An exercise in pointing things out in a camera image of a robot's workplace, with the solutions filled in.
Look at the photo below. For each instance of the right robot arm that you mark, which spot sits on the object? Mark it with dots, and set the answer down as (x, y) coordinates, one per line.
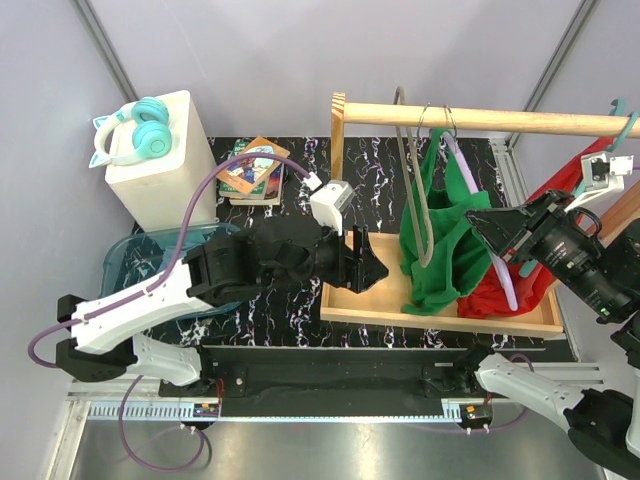
(564, 238)

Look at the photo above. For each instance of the teal plastic bin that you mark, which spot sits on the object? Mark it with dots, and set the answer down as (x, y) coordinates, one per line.
(142, 255)

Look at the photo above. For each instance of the teal cat-ear headphones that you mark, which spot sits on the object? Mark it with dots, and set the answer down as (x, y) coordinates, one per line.
(151, 138)

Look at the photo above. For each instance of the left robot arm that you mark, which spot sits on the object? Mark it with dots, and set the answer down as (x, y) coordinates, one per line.
(107, 338)

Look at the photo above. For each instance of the grey hanger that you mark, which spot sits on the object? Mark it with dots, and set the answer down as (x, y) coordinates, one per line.
(416, 196)

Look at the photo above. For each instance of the red tank top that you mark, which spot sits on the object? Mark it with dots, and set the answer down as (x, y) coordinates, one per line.
(488, 299)

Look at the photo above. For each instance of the green tank top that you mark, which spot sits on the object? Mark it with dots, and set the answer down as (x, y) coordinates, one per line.
(460, 257)

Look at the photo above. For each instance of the green bottom book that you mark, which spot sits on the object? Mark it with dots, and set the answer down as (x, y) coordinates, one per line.
(269, 196)

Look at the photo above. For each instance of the orange top book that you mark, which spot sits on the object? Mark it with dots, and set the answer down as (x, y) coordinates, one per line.
(242, 177)

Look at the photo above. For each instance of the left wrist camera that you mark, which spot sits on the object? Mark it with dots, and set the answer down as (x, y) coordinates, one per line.
(329, 201)

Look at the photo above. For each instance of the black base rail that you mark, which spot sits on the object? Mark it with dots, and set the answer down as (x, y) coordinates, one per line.
(286, 383)

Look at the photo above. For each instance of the white box stand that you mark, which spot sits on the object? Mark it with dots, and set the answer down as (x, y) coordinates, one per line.
(157, 192)

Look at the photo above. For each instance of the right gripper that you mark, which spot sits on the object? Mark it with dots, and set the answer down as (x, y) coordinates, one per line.
(506, 229)

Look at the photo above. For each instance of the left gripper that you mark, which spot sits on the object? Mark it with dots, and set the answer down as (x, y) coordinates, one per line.
(360, 269)

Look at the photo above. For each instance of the wooden clothes rack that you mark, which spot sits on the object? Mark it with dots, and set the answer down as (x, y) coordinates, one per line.
(381, 305)

